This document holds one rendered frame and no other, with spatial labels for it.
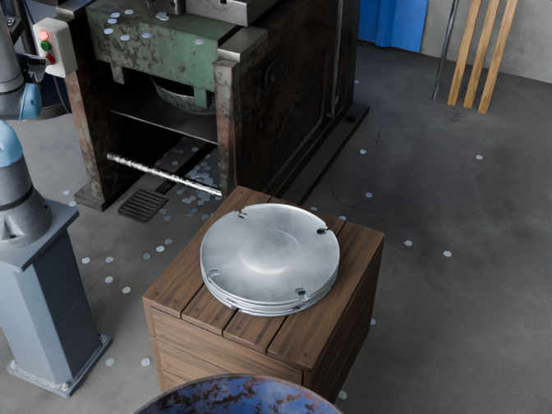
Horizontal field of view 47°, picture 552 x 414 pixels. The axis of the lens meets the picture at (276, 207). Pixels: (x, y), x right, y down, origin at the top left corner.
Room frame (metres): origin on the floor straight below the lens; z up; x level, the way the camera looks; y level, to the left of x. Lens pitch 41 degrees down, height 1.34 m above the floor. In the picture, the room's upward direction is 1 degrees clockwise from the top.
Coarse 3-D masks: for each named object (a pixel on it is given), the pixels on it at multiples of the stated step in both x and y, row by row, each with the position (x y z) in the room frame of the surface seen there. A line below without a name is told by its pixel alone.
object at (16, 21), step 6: (6, 18) 1.40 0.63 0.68; (12, 18) 1.39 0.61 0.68; (18, 18) 1.39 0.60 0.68; (12, 24) 1.38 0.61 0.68; (18, 24) 1.38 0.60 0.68; (24, 24) 1.40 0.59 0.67; (12, 30) 1.36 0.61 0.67; (18, 30) 1.38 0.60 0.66; (12, 36) 1.36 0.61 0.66; (18, 36) 1.37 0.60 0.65; (12, 42) 1.35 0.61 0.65
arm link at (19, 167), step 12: (0, 120) 0.99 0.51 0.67; (0, 132) 0.95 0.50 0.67; (12, 132) 0.96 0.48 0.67; (0, 144) 0.92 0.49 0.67; (12, 144) 0.94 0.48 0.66; (0, 156) 0.91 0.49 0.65; (12, 156) 0.93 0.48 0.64; (0, 168) 0.90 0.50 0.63; (12, 168) 0.92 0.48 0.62; (24, 168) 0.95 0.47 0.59; (0, 180) 0.90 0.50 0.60; (12, 180) 0.91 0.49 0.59; (24, 180) 0.93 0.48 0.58; (0, 192) 0.89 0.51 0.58; (12, 192) 0.91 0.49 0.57; (24, 192) 0.92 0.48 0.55; (0, 204) 0.89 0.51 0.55
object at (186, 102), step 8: (152, 80) 1.59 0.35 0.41; (160, 80) 1.69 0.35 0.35; (168, 80) 1.71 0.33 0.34; (160, 88) 1.55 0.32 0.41; (168, 88) 1.69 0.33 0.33; (176, 88) 1.71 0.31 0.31; (184, 88) 1.71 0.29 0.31; (160, 96) 1.59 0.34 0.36; (168, 96) 1.54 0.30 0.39; (176, 96) 1.53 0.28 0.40; (184, 96) 1.51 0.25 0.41; (192, 96) 1.51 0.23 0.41; (176, 104) 1.54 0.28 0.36; (184, 104) 1.53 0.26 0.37; (192, 104) 1.52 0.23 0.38; (192, 112) 1.55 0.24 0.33; (200, 112) 1.54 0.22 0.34; (208, 112) 1.54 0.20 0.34
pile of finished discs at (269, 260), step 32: (224, 224) 1.02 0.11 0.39; (256, 224) 1.02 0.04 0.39; (288, 224) 1.02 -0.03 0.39; (320, 224) 1.02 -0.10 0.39; (224, 256) 0.92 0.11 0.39; (256, 256) 0.92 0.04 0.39; (288, 256) 0.92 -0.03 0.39; (320, 256) 0.92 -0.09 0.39; (224, 288) 0.83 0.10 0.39; (256, 288) 0.84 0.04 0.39; (288, 288) 0.84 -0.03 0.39; (320, 288) 0.84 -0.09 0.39
